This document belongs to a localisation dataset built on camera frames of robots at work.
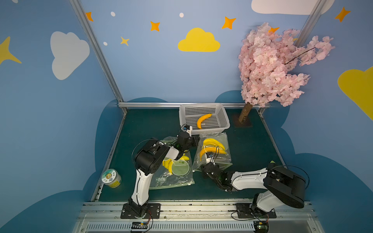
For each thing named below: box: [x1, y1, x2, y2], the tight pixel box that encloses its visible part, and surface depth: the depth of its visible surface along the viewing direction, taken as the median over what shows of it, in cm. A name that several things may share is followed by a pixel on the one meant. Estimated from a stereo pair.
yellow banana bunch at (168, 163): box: [162, 153, 190, 175], surface depth 92 cm
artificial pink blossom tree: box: [237, 22, 336, 123], surface depth 73 cm
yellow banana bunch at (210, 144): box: [199, 138, 227, 162], surface depth 98 cm
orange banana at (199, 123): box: [196, 113, 213, 130], surface depth 113 cm
